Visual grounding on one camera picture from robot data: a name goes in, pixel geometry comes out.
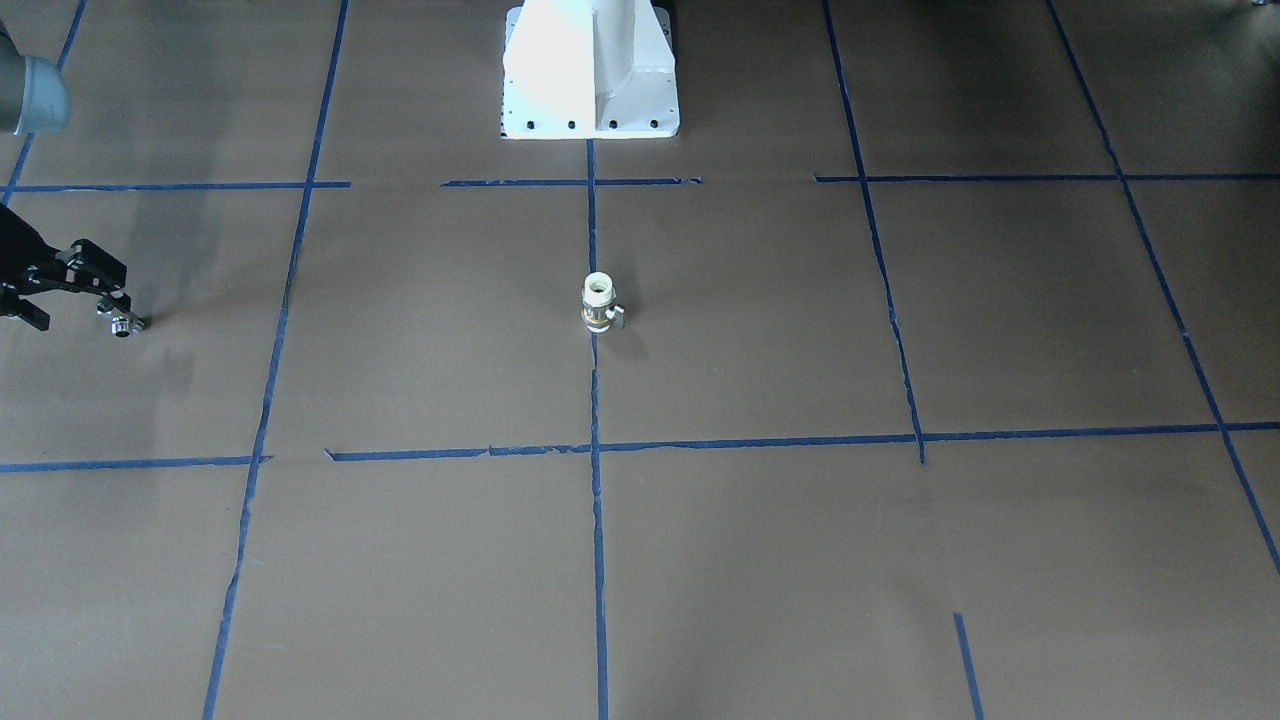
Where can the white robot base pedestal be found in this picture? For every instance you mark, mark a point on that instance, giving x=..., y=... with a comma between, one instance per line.
x=581, y=70

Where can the white PPR brass valve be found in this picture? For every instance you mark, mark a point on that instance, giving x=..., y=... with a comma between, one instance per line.
x=600, y=309

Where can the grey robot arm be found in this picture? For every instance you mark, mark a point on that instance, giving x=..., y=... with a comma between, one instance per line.
x=34, y=99

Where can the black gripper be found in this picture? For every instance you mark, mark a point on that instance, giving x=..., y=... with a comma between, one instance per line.
x=20, y=248

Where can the chrome tee pipe fitting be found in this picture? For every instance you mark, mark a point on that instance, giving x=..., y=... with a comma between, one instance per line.
x=119, y=311

